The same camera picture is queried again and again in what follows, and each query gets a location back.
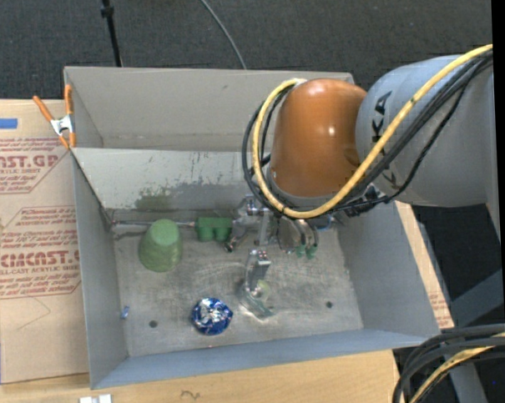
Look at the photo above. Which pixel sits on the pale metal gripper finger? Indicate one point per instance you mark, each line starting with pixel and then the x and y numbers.
pixel 251 271
pixel 263 267

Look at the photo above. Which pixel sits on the clear glass thing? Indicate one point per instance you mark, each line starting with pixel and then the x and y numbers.
pixel 257 307

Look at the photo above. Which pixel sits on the green toy block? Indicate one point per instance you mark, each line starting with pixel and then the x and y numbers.
pixel 212 229

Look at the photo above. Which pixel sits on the shiny blue ball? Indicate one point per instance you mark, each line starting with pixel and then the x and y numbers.
pixel 211 317

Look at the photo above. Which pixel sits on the green plastic cup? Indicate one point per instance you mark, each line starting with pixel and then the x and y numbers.
pixel 160 246

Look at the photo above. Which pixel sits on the small blue scrap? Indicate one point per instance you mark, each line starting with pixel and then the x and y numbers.
pixel 125 313

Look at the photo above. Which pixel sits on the grey metal bin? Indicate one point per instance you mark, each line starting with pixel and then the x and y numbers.
pixel 169 116

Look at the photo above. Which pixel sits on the brown cardboard board red print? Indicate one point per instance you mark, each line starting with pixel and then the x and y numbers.
pixel 37 247

